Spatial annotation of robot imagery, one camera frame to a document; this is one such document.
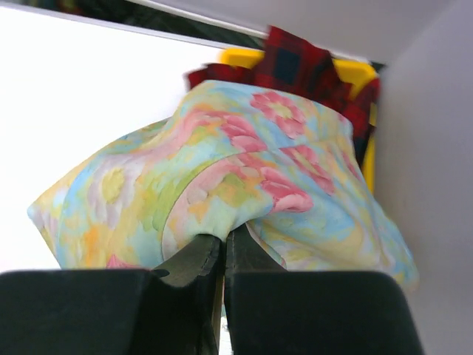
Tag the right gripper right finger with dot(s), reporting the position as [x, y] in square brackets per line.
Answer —
[274, 311]

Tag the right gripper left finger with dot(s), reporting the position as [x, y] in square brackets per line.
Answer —
[173, 309]

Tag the pastel floral skirt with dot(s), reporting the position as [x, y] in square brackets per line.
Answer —
[231, 155]

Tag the red black plaid skirt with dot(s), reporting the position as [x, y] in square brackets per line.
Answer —
[292, 64]

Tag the yellow plastic tray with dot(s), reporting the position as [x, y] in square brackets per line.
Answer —
[356, 73]

